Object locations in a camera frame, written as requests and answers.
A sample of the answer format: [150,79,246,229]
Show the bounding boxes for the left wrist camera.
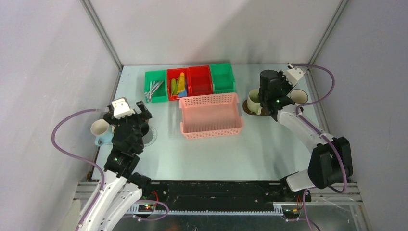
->
[111,97,136,119]

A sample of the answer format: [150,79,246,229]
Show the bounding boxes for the green toothpaste tube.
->
[170,78,178,96]

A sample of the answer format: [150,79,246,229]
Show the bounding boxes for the light green mug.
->
[247,89,262,115]

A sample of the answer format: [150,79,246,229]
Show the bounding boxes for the green bin with toothbrushes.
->
[144,70,168,103]

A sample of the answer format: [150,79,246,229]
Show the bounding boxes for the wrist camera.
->
[111,97,136,119]
[283,63,305,87]

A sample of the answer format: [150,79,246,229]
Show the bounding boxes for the red bin with toothpaste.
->
[166,68,188,101]

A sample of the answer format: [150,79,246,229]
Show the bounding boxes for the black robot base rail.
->
[141,180,311,213]

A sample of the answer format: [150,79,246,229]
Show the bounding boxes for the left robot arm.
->
[76,97,153,231]

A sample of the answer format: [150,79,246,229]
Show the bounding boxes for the brown wooden oval tray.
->
[242,100,270,116]

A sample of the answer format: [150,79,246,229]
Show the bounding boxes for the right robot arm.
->
[258,67,353,201]

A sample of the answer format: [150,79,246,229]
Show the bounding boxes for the white mug dark rim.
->
[288,89,309,105]

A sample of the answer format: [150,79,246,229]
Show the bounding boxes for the clear textured oval tray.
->
[142,126,157,147]

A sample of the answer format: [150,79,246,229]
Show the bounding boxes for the white mug blue handle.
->
[90,119,115,147]

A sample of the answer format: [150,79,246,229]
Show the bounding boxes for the green bin far right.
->
[209,63,236,94]

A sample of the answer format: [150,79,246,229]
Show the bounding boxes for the pink perforated basket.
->
[179,92,244,140]

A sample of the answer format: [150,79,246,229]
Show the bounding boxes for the red bin with holder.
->
[187,65,213,96]

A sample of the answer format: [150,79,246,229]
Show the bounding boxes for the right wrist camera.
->
[283,63,305,87]

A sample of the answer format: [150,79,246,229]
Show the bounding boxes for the black mug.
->
[140,121,153,146]

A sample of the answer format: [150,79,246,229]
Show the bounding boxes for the white toothbrush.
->
[144,80,164,103]

